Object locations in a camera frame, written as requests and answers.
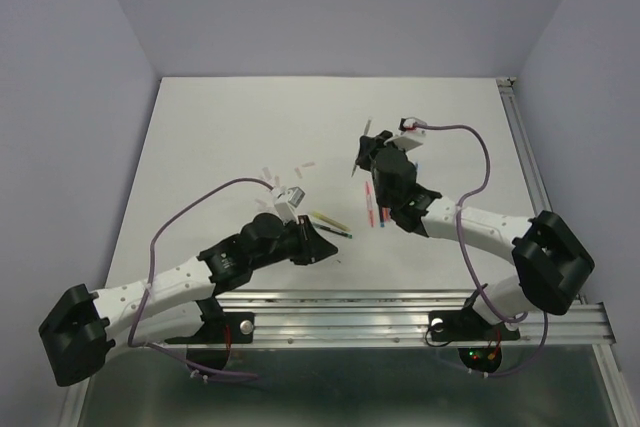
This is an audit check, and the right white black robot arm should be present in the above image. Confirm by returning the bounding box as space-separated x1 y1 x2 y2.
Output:
355 129 595 337

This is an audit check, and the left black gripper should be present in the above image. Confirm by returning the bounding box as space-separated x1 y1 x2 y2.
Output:
250 214 336 270

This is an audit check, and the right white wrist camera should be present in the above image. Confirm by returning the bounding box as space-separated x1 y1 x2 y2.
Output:
389 117 426 152

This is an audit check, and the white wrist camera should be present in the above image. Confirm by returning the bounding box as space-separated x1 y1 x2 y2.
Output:
389 117 426 152
271 187 305 224

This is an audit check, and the pink pen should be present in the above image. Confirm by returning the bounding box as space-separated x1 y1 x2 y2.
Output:
364 181 376 228

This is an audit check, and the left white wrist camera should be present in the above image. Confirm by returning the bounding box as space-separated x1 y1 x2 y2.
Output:
271 187 305 224

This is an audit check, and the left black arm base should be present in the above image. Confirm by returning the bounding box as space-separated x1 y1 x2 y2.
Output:
165 298 255 381

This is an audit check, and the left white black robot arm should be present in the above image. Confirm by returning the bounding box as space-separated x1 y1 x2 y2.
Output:
38 213 338 387

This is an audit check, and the yellow pen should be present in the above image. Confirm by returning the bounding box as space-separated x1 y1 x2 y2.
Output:
310 211 350 232

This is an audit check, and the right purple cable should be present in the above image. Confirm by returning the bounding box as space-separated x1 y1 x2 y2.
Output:
424 123 551 380

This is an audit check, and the right side aluminium rail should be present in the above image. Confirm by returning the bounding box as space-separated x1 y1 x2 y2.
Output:
495 76 586 298

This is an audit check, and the green black pen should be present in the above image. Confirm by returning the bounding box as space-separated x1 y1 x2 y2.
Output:
314 224 353 239

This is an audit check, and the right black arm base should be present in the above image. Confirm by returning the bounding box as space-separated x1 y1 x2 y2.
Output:
424 302 521 374

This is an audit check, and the grey white slim pen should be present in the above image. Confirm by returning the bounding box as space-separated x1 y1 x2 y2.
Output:
351 116 373 176

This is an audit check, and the aluminium rail frame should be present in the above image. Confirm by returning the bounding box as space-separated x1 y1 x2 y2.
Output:
61 290 639 426

